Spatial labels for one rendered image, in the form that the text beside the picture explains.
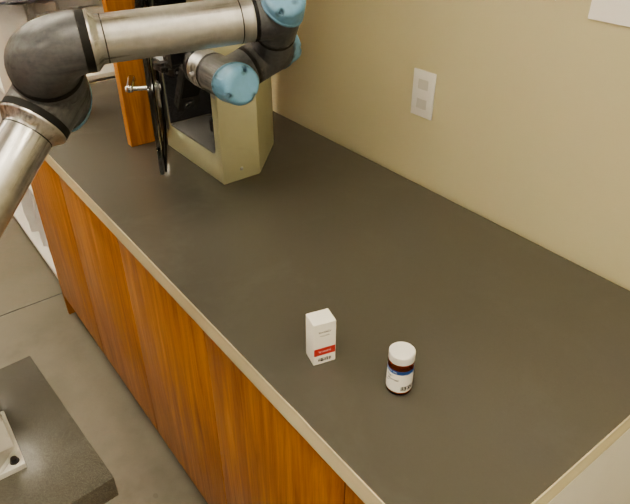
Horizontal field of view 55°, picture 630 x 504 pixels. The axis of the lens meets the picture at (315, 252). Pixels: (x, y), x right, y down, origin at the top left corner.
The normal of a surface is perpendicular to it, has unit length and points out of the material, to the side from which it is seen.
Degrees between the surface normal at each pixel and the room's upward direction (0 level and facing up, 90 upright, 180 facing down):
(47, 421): 0
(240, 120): 90
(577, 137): 90
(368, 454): 0
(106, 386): 0
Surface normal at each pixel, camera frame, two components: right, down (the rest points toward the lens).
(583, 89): -0.79, 0.34
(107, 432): 0.00, -0.83
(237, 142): 0.61, 0.44
